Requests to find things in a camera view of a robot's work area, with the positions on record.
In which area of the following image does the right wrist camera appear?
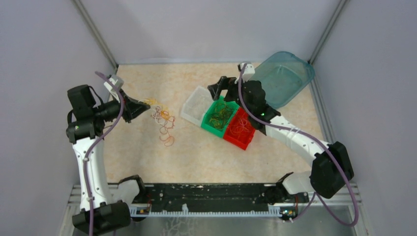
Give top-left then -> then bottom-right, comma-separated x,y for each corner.
238,62 -> 255,82

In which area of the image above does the white plastic bin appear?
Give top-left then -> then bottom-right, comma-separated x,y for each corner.
180,86 -> 213,126

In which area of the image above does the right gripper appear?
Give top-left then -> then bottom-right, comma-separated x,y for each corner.
208,75 -> 253,115

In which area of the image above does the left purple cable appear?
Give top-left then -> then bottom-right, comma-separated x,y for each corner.
83,71 -> 126,236

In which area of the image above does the teal transparent tub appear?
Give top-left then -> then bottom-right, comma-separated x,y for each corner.
251,51 -> 315,109

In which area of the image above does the purple cable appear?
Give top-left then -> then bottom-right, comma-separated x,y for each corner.
237,63 -> 359,227
83,71 -> 126,236

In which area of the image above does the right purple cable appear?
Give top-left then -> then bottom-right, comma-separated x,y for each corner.
237,63 -> 359,227

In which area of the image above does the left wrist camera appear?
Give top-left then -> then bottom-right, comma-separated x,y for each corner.
104,75 -> 124,103

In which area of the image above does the red cable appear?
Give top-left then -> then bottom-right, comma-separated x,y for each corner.
227,114 -> 255,141

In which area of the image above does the green plastic bin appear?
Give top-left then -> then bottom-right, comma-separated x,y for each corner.
201,96 -> 239,138

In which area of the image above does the cable bundle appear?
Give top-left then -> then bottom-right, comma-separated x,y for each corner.
143,97 -> 177,147

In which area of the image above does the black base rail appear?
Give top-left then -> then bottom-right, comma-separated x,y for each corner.
133,183 -> 309,212

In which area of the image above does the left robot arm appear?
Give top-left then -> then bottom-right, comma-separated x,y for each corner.
66,85 -> 150,236

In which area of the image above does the red plastic bin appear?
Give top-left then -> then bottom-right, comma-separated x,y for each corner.
223,108 -> 256,150

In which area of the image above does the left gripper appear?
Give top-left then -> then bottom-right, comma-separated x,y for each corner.
92,88 -> 150,123

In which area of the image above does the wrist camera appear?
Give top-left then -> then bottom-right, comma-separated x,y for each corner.
104,75 -> 124,103
238,62 -> 255,82

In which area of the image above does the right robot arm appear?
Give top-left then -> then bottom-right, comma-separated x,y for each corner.
208,76 -> 354,203

